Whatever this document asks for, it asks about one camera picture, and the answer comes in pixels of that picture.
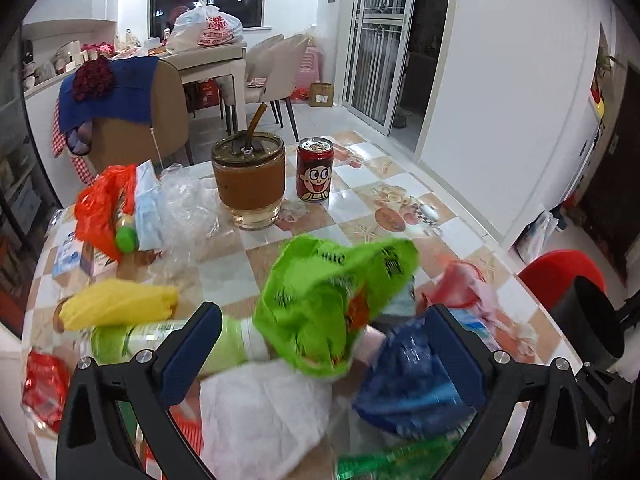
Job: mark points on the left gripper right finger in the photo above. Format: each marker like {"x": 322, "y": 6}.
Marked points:
{"x": 552, "y": 442}

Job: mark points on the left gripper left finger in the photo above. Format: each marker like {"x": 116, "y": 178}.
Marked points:
{"x": 93, "y": 442}

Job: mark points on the green snack packet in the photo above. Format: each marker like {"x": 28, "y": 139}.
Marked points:
{"x": 418, "y": 460}

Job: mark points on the blue plastic bag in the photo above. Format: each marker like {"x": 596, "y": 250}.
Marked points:
{"x": 407, "y": 391}

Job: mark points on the pink plastic bag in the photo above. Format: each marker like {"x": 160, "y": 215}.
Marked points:
{"x": 474, "y": 304}

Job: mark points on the white tissue pack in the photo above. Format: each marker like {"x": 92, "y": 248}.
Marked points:
{"x": 259, "y": 420}

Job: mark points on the green plastic bottle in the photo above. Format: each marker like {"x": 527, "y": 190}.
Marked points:
{"x": 239, "y": 342}

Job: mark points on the bright green snack bag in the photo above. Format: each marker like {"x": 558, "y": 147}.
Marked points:
{"x": 320, "y": 295}

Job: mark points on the crushed red cola can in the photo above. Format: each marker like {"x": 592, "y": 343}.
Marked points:
{"x": 45, "y": 389}

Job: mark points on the red cardboard box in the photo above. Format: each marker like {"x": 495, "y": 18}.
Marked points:
{"x": 191, "y": 429}

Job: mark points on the white plastic bag on floor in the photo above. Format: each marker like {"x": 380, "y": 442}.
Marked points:
{"x": 530, "y": 244}

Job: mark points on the dark entrance door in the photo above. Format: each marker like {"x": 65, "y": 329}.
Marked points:
{"x": 611, "y": 202}

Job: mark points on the blue white wet wipes pack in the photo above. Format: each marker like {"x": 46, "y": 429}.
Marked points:
{"x": 69, "y": 256}

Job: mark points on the white shoe cabinet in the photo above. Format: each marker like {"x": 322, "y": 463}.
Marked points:
{"x": 571, "y": 149}

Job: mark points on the orange plastic bag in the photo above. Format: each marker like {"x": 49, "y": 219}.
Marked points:
{"x": 95, "y": 207}

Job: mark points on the glass display cabinet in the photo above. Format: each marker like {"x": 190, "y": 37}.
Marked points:
{"x": 27, "y": 198}

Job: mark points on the clear plastic bag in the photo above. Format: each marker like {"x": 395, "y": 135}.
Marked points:
{"x": 187, "y": 221}

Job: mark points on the brown glass cup with straw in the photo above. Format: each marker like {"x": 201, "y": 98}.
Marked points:
{"x": 249, "y": 169}

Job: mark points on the potted green plant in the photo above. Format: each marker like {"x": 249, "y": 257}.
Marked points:
{"x": 606, "y": 67}

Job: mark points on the brown chair with clothes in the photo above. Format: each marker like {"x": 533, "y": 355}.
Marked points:
{"x": 104, "y": 142}

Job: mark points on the blue cloth on chair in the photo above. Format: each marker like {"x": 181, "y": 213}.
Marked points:
{"x": 130, "y": 100}

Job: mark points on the red cartoon drink can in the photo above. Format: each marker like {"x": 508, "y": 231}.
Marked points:
{"x": 314, "y": 166}

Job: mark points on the dark red flower bunch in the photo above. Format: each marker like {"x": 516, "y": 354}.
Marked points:
{"x": 94, "y": 80}

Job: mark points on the small cardboard box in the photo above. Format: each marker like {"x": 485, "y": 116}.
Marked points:
{"x": 321, "y": 94}

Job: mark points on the beige dining table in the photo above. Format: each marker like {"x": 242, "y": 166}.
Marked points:
{"x": 212, "y": 62}

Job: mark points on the pink plastic stool stack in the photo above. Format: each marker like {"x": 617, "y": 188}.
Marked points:
{"x": 309, "y": 70}

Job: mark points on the beige dining chair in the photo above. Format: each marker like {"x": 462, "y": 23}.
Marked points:
{"x": 271, "y": 70}

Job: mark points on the sliding glass door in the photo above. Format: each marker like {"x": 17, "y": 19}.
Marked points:
{"x": 392, "y": 56}

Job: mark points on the white shopping bag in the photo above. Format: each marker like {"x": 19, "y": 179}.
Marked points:
{"x": 204, "y": 26}

